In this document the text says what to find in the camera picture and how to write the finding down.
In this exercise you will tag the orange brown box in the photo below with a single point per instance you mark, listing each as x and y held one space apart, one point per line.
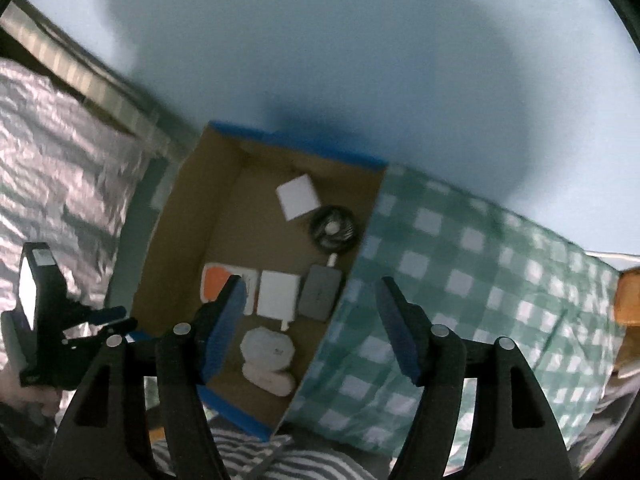
627 300

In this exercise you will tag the orange and white packet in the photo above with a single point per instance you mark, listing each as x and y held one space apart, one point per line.
215 280

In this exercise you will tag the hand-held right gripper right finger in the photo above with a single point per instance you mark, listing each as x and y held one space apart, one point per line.
400 330

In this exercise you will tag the small black fan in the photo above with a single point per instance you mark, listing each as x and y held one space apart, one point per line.
345 232

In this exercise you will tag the grey striped cloth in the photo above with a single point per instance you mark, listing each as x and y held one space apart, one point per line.
310 465

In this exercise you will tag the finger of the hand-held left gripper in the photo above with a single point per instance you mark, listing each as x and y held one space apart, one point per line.
110 314
122 326

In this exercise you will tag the black power adapter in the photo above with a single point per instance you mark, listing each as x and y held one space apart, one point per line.
320 292

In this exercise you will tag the pale striped rail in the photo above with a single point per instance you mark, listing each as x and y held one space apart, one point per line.
75 70

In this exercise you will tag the white plug charger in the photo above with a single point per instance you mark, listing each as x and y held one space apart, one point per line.
277 295

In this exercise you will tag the white cube charger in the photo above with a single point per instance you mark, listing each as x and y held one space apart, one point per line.
298 199

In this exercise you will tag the green checkered cloth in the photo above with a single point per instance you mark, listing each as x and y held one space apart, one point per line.
475 285

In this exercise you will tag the white rounded device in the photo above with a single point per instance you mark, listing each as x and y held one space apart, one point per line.
267 355

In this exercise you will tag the cardboard box with blue tape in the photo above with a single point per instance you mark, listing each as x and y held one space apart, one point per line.
240 240

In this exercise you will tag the person's left hand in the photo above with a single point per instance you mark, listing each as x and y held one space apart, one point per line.
42 400

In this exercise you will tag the silver foil sheet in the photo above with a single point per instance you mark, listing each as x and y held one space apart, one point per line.
65 185

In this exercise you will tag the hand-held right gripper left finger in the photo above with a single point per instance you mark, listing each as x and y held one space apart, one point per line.
227 325

